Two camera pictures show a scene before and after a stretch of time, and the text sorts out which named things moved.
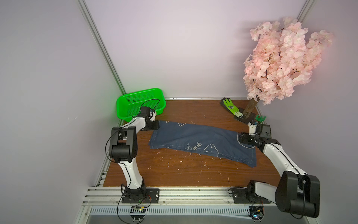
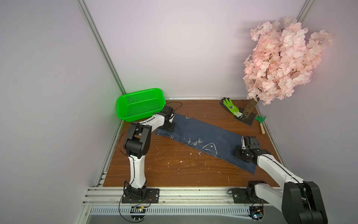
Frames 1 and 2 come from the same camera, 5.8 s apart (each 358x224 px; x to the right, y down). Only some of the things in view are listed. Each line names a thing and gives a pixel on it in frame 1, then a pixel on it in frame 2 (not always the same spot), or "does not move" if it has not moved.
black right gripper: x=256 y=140 → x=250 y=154
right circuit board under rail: x=257 y=213 does not move
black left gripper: x=156 y=125 → x=172 y=128
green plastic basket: x=128 y=105 does not move
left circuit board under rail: x=138 y=213 does not move
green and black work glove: x=227 y=103 does not move
